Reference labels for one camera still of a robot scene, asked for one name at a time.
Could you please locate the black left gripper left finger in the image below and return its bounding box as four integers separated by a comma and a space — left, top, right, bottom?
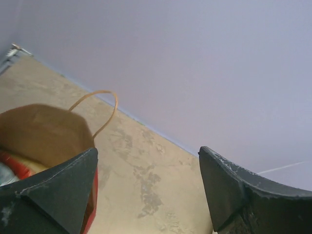
0, 148, 98, 234

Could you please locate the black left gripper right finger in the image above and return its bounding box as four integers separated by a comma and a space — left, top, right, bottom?
198, 146, 312, 234

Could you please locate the red paper bag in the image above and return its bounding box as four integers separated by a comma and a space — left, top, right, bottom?
0, 90, 119, 234

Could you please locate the red chips bag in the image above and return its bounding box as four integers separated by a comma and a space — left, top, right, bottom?
0, 151, 33, 179

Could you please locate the metal corner bracket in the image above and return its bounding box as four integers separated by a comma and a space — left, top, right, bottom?
0, 43, 34, 75

